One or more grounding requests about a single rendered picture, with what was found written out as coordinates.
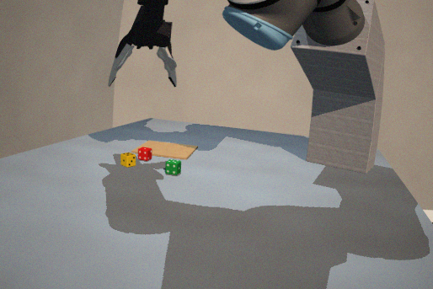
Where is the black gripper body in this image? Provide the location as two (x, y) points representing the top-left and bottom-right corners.
(131, 0), (173, 50)

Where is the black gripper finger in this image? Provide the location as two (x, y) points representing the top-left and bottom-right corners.
(157, 42), (177, 87)
(108, 30), (134, 87)

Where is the tan mat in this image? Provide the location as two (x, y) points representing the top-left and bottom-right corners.
(131, 141), (198, 160)

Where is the green die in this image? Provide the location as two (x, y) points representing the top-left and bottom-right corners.
(165, 159), (181, 175)

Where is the yellow die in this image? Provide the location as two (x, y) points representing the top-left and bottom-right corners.
(120, 153), (136, 168)

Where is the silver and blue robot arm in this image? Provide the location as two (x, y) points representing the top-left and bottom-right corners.
(222, 0), (365, 51)

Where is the red die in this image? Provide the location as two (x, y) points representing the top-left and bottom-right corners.
(138, 147), (152, 161)

